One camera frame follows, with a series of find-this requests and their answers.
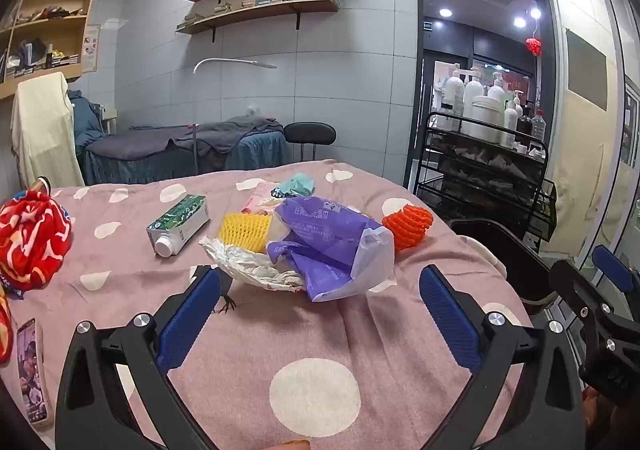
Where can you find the pink polka dot blanket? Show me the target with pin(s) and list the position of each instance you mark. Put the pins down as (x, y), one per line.
(300, 330)

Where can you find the white wrapper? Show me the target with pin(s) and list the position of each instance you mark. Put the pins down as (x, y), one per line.
(240, 265)

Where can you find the green white drink carton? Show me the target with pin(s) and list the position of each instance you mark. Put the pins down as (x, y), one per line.
(180, 222)

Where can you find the yellow foam fruit net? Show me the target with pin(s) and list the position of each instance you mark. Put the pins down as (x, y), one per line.
(240, 230)

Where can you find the purple plastic bag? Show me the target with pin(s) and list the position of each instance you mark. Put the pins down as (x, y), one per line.
(320, 240)

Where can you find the cluster of toiletry bottles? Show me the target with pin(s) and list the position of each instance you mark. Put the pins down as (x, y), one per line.
(480, 95)

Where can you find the black trash bin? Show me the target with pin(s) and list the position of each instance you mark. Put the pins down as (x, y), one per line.
(500, 240)

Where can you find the red patterned cloth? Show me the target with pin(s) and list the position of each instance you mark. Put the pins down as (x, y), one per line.
(30, 240)

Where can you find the cream towel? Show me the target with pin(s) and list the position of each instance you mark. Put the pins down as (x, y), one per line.
(45, 130)

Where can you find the black round stool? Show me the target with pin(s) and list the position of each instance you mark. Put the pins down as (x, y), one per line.
(310, 132)

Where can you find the pink snack packet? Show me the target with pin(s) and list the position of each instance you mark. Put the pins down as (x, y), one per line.
(260, 202)

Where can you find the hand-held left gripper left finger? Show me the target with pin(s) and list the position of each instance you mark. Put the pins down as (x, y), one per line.
(190, 315)

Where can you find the round ceiling light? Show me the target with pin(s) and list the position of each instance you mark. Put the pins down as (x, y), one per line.
(520, 21)
(535, 12)
(445, 12)

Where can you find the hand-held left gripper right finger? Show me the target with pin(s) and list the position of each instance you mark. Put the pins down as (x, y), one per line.
(445, 315)

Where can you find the wall poster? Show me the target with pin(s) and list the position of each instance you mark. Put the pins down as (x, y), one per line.
(91, 47)

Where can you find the blue massage bed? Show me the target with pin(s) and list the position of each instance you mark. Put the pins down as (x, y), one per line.
(260, 150)

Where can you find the person's right hand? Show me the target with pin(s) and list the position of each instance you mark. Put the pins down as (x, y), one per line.
(597, 410)

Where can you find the white floor lamp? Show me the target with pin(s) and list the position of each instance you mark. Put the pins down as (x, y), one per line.
(220, 60)

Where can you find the smartphone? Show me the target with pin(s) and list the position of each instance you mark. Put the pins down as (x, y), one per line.
(32, 375)

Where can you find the grey bed blanket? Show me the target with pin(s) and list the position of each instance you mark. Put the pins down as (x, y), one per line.
(150, 142)

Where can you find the black door frame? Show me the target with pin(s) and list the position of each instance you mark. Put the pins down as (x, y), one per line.
(417, 80)

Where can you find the crumpled teal tissue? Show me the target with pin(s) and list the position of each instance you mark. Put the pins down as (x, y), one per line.
(299, 184)

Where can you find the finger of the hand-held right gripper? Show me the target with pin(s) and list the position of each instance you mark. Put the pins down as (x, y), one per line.
(612, 265)
(575, 285)

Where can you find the orange foam fruit net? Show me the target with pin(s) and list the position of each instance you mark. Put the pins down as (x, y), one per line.
(407, 225)

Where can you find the red hanging ornament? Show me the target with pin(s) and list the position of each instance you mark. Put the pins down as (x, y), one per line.
(534, 46)

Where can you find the white wall socket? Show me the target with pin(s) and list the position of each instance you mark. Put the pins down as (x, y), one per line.
(252, 107)

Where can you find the blue cloth pile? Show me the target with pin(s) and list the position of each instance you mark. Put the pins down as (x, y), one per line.
(87, 120)

